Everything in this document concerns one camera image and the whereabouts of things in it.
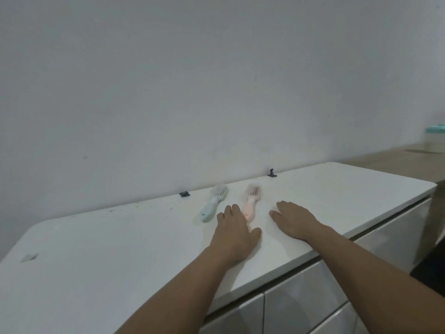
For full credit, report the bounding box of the person's right hand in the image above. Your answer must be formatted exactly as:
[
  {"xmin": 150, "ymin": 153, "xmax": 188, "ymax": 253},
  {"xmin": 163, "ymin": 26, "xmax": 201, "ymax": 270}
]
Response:
[{"xmin": 269, "ymin": 200, "xmax": 330, "ymax": 243}]

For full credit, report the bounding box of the person's left hand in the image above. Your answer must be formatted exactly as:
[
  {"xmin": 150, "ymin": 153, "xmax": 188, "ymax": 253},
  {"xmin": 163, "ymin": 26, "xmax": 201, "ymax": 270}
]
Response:
[{"xmin": 208, "ymin": 204, "xmax": 262, "ymax": 268}]

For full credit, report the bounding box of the light blue hairbrush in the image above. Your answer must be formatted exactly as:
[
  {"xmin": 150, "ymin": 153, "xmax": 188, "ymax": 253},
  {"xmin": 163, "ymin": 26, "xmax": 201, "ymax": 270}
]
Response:
[{"xmin": 200, "ymin": 184, "xmax": 229, "ymax": 224}]

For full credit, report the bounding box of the pink hairbrush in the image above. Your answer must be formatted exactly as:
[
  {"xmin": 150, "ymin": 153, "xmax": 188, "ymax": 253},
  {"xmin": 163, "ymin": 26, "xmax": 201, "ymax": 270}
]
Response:
[{"xmin": 242, "ymin": 182, "xmax": 263, "ymax": 224}]

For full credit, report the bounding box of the person's right forearm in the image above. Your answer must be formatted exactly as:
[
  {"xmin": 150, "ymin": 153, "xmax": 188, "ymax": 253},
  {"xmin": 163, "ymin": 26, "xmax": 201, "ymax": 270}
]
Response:
[{"xmin": 311, "ymin": 227, "xmax": 445, "ymax": 334}]

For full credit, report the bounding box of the person's left forearm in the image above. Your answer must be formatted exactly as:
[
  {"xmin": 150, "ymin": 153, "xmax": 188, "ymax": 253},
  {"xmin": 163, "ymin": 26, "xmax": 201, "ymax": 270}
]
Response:
[{"xmin": 114, "ymin": 248, "xmax": 237, "ymax": 334}]

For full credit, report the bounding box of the light wooden side table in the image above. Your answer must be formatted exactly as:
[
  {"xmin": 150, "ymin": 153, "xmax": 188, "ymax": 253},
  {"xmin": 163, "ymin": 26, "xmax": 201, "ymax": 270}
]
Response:
[{"xmin": 339, "ymin": 144, "xmax": 445, "ymax": 263}]

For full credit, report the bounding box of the white drawer cabinet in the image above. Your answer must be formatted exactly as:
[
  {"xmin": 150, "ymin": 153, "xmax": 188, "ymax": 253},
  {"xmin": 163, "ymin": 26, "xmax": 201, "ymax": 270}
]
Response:
[{"xmin": 0, "ymin": 161, "xmax": 438, "ymax": 334}]

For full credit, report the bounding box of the clear container teal lid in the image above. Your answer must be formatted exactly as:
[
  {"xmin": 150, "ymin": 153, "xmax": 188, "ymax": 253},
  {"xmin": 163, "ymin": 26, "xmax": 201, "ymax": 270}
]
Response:
[{"xmin": 425, "ymin": 124, "xmax": 445, "ymax": 154}]

